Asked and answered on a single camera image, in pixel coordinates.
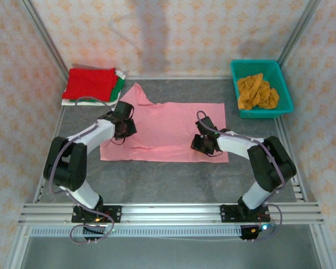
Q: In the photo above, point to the pink t-shirt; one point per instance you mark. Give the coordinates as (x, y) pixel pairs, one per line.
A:
(170, 131)

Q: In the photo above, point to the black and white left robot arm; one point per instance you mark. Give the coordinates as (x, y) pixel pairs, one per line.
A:
(64, 165)

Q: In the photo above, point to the stack of folded cloths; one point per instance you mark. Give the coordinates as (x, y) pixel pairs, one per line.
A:
(70, 103)

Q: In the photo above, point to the green folded t-shirt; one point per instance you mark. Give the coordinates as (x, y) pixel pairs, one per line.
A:
(118, 88)

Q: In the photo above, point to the red folded t-shirt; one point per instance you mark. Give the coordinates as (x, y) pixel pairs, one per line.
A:
(89, 84)

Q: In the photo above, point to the mustard yellow t-shirt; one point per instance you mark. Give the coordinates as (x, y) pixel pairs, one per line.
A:
(254, 92)

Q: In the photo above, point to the teal plastic basket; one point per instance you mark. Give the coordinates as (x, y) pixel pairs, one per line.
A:
(249, 65)

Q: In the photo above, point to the aluminium back rail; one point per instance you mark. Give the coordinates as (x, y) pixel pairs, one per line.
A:
(179, 77)

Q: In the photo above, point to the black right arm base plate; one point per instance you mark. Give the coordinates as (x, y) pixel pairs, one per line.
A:
(226, 214)

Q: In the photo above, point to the aluminium mounting rail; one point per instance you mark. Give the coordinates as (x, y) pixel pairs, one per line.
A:
(170, 213)

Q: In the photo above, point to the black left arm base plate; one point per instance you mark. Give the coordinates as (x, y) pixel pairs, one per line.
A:
(116, 214)

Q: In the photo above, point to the aluminium frame post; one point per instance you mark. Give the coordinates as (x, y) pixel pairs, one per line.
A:
(44, 39)
(296, 30)

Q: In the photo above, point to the aluminium frame leg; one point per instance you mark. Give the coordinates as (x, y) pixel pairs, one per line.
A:
(324, 246)
(16, 246)

